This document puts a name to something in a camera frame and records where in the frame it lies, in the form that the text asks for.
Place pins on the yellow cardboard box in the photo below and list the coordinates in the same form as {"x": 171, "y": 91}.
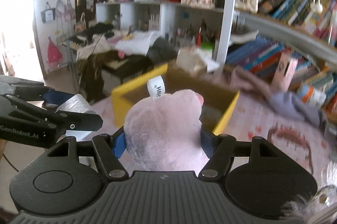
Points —
{"x": 181, "y": 93}

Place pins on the orange blue white box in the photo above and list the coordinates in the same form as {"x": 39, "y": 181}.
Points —
{"x": 311, "y": 96}

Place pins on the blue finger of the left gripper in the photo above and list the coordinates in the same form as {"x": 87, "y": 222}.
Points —
{"x": 19, "y": 114}
{"x": 49, "y": 96}

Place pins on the white cloth pile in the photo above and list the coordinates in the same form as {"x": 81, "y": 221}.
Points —
{"x": 139, "y": 44}

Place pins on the pink tall carton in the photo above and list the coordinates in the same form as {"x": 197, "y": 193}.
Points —
{"x": 284, "y": 73}

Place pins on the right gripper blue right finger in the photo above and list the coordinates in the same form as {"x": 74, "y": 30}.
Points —
{"x": 219, "y": 149}

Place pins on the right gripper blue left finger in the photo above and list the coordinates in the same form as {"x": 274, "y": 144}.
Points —
{"x": 108, "y": 150}

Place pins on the purple grey towel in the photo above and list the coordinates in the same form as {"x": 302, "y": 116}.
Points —
{"x": 286, "y": 104}

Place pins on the pink plush toy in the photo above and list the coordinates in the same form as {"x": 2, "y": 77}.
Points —
{"x": 158, "y": 141}

